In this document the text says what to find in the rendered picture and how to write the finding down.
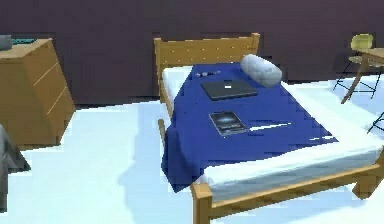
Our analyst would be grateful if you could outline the wooden table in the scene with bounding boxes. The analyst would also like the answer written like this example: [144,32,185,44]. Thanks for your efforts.
[340,47,384,105]

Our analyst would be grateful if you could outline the dark grey laptop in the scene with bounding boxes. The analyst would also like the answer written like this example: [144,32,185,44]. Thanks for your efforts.
[200,79,259,102]

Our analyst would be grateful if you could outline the grey box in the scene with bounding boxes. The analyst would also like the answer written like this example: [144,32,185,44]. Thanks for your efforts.
[0,34,13,52]

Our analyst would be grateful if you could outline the wooden bed with white mattress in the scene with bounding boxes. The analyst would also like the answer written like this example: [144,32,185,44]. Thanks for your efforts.
[153,32,384,224]

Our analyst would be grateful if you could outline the blue blanket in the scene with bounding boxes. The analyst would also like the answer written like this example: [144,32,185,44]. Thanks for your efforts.
[161,62,339,194]

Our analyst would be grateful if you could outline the wooden chest of drawers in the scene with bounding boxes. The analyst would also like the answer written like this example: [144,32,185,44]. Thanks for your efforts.
[0,37,77,151]

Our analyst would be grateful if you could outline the teal flat object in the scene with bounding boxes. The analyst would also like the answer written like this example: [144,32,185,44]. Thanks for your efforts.
[11,37,37,46]

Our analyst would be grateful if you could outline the white grey pillow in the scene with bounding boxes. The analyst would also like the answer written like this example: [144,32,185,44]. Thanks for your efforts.
[240,53,283,88]

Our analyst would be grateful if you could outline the small grey key ring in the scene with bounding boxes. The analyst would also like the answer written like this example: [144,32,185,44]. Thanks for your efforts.
[195,70,222,78]

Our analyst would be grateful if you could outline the black chair legs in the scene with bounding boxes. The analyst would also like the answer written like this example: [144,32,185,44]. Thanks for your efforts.
[367,111,384,134]

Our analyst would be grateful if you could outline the yellow chair with black legs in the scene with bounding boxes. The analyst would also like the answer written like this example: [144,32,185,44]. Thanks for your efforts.
[333,33,383,100]

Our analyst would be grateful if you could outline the dark book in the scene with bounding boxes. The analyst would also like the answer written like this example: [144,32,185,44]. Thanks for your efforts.
[208,110,249,137]

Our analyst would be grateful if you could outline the grey metal garbage can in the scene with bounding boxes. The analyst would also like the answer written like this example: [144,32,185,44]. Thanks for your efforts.
[0,123,32,214]

